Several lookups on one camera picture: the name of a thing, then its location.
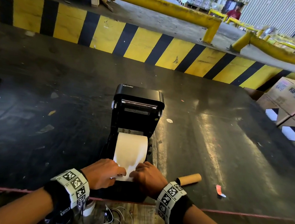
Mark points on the white round sticker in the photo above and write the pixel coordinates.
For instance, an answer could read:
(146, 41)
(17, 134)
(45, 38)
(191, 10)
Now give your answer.
(169, 120)

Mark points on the yellow black striped barrier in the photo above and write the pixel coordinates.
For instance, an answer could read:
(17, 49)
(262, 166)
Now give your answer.
(141, 46)

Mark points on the white paper roll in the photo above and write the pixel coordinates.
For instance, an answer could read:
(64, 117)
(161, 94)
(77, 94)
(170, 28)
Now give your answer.
(129, 151)

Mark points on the long yellow guard rail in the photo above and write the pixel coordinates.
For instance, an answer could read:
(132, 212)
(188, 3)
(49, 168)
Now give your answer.
(149, 1)

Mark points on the white cup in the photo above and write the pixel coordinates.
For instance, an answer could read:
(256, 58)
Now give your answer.
(89, 210)

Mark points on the person's left forearm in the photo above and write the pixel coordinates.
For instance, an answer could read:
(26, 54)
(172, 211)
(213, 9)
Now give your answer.
(19, 210)

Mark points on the brown cardboard tube core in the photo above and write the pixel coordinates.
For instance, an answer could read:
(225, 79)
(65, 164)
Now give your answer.
(189, 179)

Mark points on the red sticker tab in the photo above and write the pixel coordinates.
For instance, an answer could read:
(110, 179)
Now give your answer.
(218, 190)

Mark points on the person's right hand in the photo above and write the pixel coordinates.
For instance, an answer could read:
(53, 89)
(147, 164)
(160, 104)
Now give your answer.
(150, 180)

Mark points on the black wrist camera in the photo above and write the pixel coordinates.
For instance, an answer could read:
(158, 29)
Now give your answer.
(63, 218)

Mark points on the wooden board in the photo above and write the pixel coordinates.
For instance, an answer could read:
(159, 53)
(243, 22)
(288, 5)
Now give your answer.
(145, 222)

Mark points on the person's left hand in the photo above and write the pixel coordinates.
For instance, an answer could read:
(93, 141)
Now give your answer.
(103, 173)

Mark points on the dark cabinet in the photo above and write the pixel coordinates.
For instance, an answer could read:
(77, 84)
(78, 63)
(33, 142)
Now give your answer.
(230, 5)

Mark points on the black printer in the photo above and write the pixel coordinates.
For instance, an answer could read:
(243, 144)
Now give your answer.
(136, 120)

